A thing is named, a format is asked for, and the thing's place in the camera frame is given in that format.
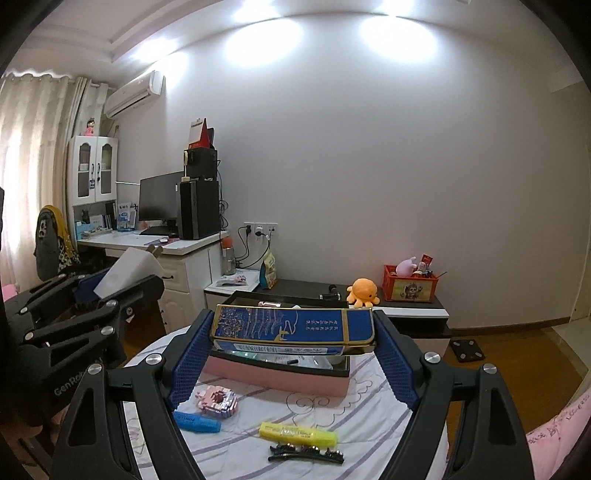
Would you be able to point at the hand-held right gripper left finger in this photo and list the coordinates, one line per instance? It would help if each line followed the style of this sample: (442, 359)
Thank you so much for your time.
(187, 364)

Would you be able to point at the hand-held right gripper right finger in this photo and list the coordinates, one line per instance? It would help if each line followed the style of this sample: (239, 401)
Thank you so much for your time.
(397, 364)

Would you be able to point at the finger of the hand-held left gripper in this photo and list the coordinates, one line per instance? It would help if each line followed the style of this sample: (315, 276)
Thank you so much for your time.
(46, 295)
(134, 295)

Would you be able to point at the white box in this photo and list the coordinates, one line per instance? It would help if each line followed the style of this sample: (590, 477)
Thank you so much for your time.
(124, 272)

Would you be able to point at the pink building block toy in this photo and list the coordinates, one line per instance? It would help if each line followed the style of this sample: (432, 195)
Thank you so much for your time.
(217, 401)

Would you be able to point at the blue highlighter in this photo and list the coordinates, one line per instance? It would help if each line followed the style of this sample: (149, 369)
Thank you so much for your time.
(198, 422)

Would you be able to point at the pink tray with black rim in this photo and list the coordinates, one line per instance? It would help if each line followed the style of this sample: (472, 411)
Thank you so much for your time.
(277, 378)

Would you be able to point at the blue rectangular box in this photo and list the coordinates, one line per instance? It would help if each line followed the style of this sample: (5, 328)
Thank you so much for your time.
(295, 327)

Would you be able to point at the yellow highlighter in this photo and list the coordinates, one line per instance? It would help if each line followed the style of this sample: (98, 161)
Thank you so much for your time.
(298, 434)

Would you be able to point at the black hair clip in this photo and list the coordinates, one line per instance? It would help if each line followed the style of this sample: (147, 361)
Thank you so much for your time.
(304, 454)

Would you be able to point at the black and white low cabinet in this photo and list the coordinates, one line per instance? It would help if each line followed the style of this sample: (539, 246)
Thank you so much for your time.
(415, 318)

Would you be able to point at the white desk with drawers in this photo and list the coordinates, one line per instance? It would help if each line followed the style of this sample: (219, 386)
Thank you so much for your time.
(184, 277)

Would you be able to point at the yellow and black jacket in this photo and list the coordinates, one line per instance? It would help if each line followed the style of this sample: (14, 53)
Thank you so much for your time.
(51, 240)

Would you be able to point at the black keyboard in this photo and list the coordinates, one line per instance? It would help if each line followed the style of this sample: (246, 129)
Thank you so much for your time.
(157, 230)

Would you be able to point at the white nightstand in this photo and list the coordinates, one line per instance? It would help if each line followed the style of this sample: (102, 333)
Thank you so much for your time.
(221, 302)

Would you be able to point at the black bathroom scale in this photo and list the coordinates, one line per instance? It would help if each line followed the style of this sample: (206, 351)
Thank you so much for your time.
(468, 349)

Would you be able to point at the red storage crate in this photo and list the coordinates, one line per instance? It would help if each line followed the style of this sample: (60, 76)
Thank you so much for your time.
(411, 288)

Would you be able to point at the orange octopus plush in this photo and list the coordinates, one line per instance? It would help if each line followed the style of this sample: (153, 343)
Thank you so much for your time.
(362, 290)

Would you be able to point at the pink packet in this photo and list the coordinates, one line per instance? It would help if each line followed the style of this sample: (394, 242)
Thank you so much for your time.
(231, 280)

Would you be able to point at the pink plush toy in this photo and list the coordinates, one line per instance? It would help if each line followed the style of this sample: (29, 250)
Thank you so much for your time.
(406, 267)

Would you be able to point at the small black device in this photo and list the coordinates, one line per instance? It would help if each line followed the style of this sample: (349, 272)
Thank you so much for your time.
(331, 292)

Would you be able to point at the bottle with orange cap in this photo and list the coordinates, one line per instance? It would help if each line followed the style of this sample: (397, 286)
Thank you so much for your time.
(227, 258)

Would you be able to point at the black computer monitor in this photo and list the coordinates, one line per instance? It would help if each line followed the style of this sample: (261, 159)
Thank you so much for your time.
(159, 196)

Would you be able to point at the red and white packet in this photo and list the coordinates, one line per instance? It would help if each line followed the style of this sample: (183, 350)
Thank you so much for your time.
(425, 263)

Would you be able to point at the black computer tower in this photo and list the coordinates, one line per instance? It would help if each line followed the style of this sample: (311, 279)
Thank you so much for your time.
(198, 210)

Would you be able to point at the blue and yellow snack bag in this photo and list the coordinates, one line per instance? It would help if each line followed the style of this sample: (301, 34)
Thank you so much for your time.
(269, 272)

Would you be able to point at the white glass-door cabinet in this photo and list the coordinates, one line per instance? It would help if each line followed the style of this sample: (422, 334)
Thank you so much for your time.
(92, 170)

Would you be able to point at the beige curtain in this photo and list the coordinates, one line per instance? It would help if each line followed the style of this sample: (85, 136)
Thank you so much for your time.
(32, 161)

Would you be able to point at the yellow desk ornament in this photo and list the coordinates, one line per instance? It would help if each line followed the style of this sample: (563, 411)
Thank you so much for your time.
(185, 164)

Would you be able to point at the black speaker box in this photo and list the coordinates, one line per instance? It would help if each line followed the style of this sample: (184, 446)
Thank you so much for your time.
(203, 164)

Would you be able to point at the red desk calendar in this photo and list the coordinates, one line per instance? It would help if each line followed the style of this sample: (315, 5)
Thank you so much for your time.
(198, 134)

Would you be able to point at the small pink doll figurine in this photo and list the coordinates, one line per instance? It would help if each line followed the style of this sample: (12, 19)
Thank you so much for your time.
(90, 127)

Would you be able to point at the pink quilt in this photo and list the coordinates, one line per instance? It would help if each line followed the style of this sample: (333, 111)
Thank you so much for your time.
(563, 434)

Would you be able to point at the white air conditioner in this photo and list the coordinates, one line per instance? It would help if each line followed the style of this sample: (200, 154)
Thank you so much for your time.
(134, 94)

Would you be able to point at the white wall outlet strip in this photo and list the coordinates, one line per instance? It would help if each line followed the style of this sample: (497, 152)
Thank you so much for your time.
(261, 228)

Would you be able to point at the white door frame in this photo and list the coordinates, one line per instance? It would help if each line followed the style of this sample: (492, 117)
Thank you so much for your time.
(581, 300)

